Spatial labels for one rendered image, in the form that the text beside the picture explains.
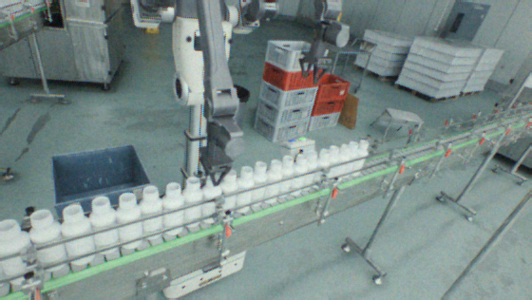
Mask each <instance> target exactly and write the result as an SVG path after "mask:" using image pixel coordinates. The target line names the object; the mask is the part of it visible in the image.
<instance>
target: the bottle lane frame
mask: <svg viewBox="0 0 532 300"><path fill-rule="evenodd" d="M524 125H525V123H523V124H518V125H515V126H513V127H510V128H511V129H515V132H514V135H513V134H512V132H513V131H512V130H510V131H509V133H508V135H506V133H505V134H504V136H503V138H502V139H501V140H500V142H499V146H501V145H505V144H506V142H507V141H508V140H509V135H511V136H510V137H513V136H515V135H518V134H519V132H520V130H521V129H522V128H523V126H524ZM503 132H504V129H503V130H501V131H499V132H495V133H494V134H491V135H486V136H485V137H486V138H488V139H489V141H488V140H484V142H483V143H482V144H481V145H480V144H479V145H478V146H477V148H476V149H475V150H474V151H473V154H472V155H473V156H472V157H471V159H472V158H473V157H476V156H478V155H481V154H483V153H485V152H487V151H489V150H491V149H490V148H489V147H491V148H493V147H494V143H492V142H491V140H492V138H493V137H494V140H492V141H493V142H495V143H496V142H497V140H498V139H499V137H500V135H502V134H503ZM477 140H478V139H476V140H471V141H467V142H464V143H463V144H460V145H455V146H453V147H451V149H453V150H456V151H457V152H456V153H453V151H451V152H450V153H449V155H448V157H446V155H445V156H444V158H443V160H442V162H441V164H440V165H439V166H438V168H439V170H438V171H443V170H445V169H447V167H450V166H452V165H456V164H458V163H460V162H462V161H464V159H466V158H467V155H468V154H469V152H470V151H471V150H472V149H473V146H474V145H475V143H476V142H477ZM489 143H490V144H489ZM488 145H489V147H488ZM466 146H467V149H466V150H465V148H466ZM499 146H497V147H499ZM497 147H496V148H497ZM464 150H465V151H466V152H467V153H468V154H467V153H465V151H464ZM443 152H444V150H441V151H438V152H434V153H433V154H430V155H425V156H422V157H421V158H418V159H414V160H409V161H406V163H405V165H407V166H409V167H410V169H409V170H408V168H404V170H403V173H402V174H399V173H398V175H397V177H396V179H395V181H394V182H393V183H392V186H393V188H392V191H393V190H396V189H397V188H399V187H402V186H406V185H408V184H410V183H411V182H412V179H413V177H414V176H415V175H416V174H417V173H418V172H421V171H424V174H423V176H422V178H424V177H427V176H428V175H429V174H430V173H429V172H428V171H430V172H431V173H432V171H433V166H432V165H434V166H435V165H436V164H437V163H438V160H439V158H440V157H441V156H442V155H443ZM463 152H464V154H463ZM462 154H463V158H464V159H462V157H461V155H462ZM432 159H433V161H432V163H431V164H432V165H430V163H429V162H430V161H431V160H432ZM428 165H429V167H428ZM427 167H428V169H427ZM396 169H397V165H394V166H393V165H392V167H389V168H387V169H384V170H382V171H377V172H374V173H372V174H370V173H369V175H367V176H363V177H361V178H360V177H359V178H357V179H354V180H352V181H346V182H344V183H343V182H342V183H341V184H339V186H338V187H339V188H340V189H341V191H342V192H343V194H341V193H340V192H337V193H336V195H335V198H332V197H331V202H330V204H329V207H328V209H327V211H328V212H329V214H328V215H327V216H326V217H330V216H333V215H335V214H336V213H339V212H343V211H345V210H347V209H349V208H351V207H354V206H356V205H358V204H361V203H362V202H365V201H368V200H371V199H372V198H375V197H380V196H382V195H383V193H384V192H383V191H382V189H383V190H385V191H386V190H387V186H388V185H387V183H390V181H391V179H392V176H393V174H394V172H395V171H396ZM426 169H427V170H426ZM438 171H436V173H437V172H438ZM384 176H387V178H386V182H387V183H385V182H384V184H383V186H382V189H381V187H380V186H381V184H382V181H383V178H384ZM329 192H330V189H329V188H327V189H323V190H322V191H316V192H314V193H312V194H309V195H307V196H302V197H299V198H294V200H291V201H288V200H287V199H286V200H287V201H286V202H284V203H281V204H280V203H279V202H278V203H279V205H276V206H274V207H272V206H271V205H270V207H269V208H267V209H264V210H263V209H262V208H261V207H260V208H261V211H259V212H253V211H252V212H253V213H252V214H249V215H247V216H245V215H243V217H238V218H234V219H233V227H234V228H235V229H236V232H235V233H232V231H231V234H230V236H229V237H227V244H226V248H227V250H229V253H228V255H227V258H229V257H232V256H233V255H236V254H238V253H243V252H245V251H247V250H249V249H251V248H254V247H256V246H258V245H260V244H263V243H267V242H269V241H271V240H273V239H274V238H279V237H281V236H283V235H285V234H287V233H291V232H294V231H295V230H298V229H299V228H304V227H305V226H308V225H310V224H312V223H314V222H317V220H318V219H319V218H320V217H318V216H317V215H316V211H315V208H316V207H317V206H319V204H317V203H318V201H319V199H320V198H321V197H323V199H322V201H321V203H320V206H321V207H324V206H325V201H326V198H327V196H328V194H329ZM242 214H243V213H242ZM222 230H223V228H222V226H221V224H219V225H217V226H214V225H213V224H212V228H207V229H204V230H203V229H202V228H201V227H200V231H199V232H196V233H190V232H189V231H188V233H189V234H188V235H186V236H183V237H178V236H177V235H176V239H173V240H171V241H168V242H165V239H164V238H163V239H162V240H163V243H161V244H159V245H156V246H154V247H153V246H152V245H151V244H150V243H149V245H150V248H146V249H144V250H141V251H138V250H137V248H135V252H134V253H131V254H128V255H126V256H123V254H122V253H120V258H115V259H113V260H110V261H107V260H106V258H104V263H101V264H99V265H96V266H94V267H90V265H89V263H87V268H86V269H84V270H81V271H78V272H73V271H72V269H71V268H69V274H68V275H65V276H63V277H60V278H53V274H52V275H51V277H50V280H49V281H48V282H46V283H44V285H45V287H44V288H43V289H42V290H41V292H42V294H43V298H44V300H49V299H48V294H50V293H53V292H54V291H58V296H59V299H57V300H125V299H130V298H131V297H134V296H136V295H137V289H136V284H137V283H138V282H139V281H140V280H141V278H145V277H148V276H149V275H150V274H152V273H156V272H160V271H162V270H165V269H167V270H169V271H171V281H173V280H175V279H176V278H181V277H183V276H185V275H186V274H188V273H192V272H196V271H197V270H200V269H204V268H206V267H208V266H210V265H212V264H216V263H218V259H219V249H218V243H220V240H219V234H220V233H222ZM0 300H29V295H24V294H23V292H22V291H18V292H12V288H10V290H9V293H8V294H7V295H5V296H2V297H0Z"/></svg>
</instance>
